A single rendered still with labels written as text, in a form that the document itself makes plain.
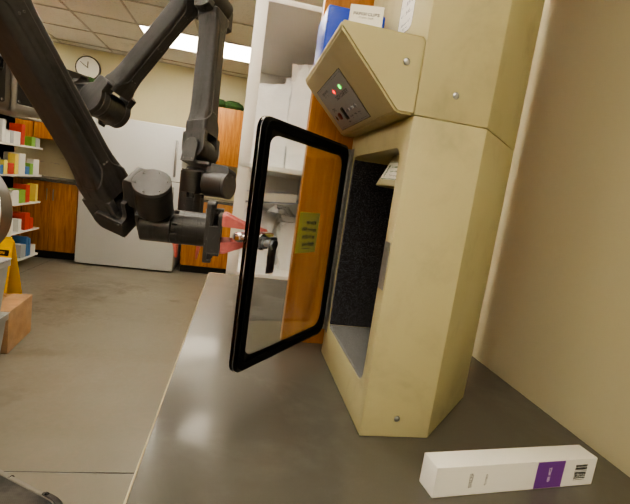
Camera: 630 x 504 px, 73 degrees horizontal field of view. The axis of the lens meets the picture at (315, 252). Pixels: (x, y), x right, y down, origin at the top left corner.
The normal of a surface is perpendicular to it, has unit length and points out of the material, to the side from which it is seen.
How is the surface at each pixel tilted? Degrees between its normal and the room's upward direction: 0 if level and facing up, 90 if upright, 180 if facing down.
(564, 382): 90
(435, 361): 90
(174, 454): 0
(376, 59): 90
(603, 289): 90
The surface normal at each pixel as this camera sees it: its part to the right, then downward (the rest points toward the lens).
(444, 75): 0.17, 0.17
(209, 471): 0.15, -0.98
